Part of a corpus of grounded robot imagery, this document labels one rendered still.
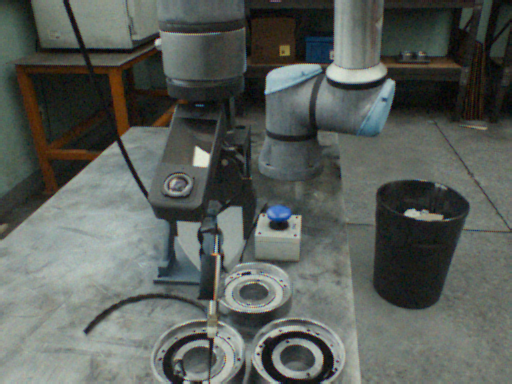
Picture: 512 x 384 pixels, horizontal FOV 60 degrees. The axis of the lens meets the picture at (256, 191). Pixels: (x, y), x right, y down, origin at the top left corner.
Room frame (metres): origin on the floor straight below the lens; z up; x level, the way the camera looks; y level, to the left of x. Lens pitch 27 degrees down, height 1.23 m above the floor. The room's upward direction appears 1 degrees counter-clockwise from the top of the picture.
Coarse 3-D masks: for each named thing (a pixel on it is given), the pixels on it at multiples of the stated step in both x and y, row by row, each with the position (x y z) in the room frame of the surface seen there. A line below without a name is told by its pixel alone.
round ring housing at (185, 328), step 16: (192, 320) 0.41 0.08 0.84; (160, 336) 0.39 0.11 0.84; (176, 336) 0.40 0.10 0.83; (224, 336) 0.40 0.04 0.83; (240, 336) 0.38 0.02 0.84; (160, 352) 0.37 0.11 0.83; (192, 352) 0.38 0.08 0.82; (208, 352) 0.38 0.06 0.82; (240, 352) 0.37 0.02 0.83; (160, 368) 0.35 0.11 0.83; (176, 368) 0.35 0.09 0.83; (240, 368) 0.34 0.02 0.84
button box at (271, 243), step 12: (264, 216) 0.65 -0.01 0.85; (300, 216) 0.65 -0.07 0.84; (264, 228) 0.61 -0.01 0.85; (276, 228) 0.61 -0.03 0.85; (288, 228) 0.61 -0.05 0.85; (300, 228) 0.61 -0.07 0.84; (264, 240) 0.59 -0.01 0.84; (276, 240) 0.59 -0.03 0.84; (288, 240) 0.59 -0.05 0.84; (300, 240) 0.61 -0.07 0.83; (264, 252) 0.59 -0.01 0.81; (276, 252) 0.59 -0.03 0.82; (288, 252) 0.59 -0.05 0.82
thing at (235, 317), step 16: (240, 272) 0.52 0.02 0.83; (256, 272) 0.52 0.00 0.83; (272, 272) 0.52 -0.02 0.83; (240, 288) 0.49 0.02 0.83; (256, 288) 0.50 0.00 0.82; (272, 288) 0.48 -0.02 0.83; (288, 288) 0.48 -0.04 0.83; (224, 304) 0.44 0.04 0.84; (240, 304) 0.45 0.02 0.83; (256, 304) 0.45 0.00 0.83; (288, 304) 0.45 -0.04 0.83; (240, 320) 0.43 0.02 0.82; (256, 320) 0.42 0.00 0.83; (272, 320) 0.43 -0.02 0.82
